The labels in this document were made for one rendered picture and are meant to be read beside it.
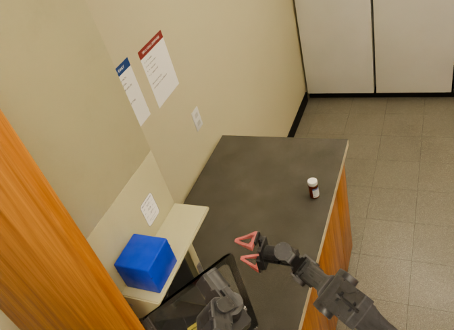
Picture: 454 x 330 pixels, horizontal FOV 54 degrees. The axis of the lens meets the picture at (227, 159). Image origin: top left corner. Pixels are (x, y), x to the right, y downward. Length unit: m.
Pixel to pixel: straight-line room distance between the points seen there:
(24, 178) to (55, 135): 0.18
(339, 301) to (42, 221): 0.63
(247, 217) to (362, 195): 1.49
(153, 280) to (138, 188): 0.24
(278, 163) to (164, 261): 1.24
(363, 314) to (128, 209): 0.60
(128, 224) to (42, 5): 0.54
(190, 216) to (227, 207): 0.83
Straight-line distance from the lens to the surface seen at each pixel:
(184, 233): 1.24
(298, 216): 1.97
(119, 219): 1.13
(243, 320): 1.24
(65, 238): 0.88
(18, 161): 0.78
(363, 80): 4.19
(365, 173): 3.53
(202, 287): 1.15
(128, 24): 1.88
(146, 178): 1.20
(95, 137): 1.04
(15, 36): 0.91
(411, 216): 3.23
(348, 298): 1.04
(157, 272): 1.11
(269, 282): 1.78
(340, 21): 3.96
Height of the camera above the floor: 2.37
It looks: 38 degrees down
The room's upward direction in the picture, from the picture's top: 17 degrees counter-clockwise
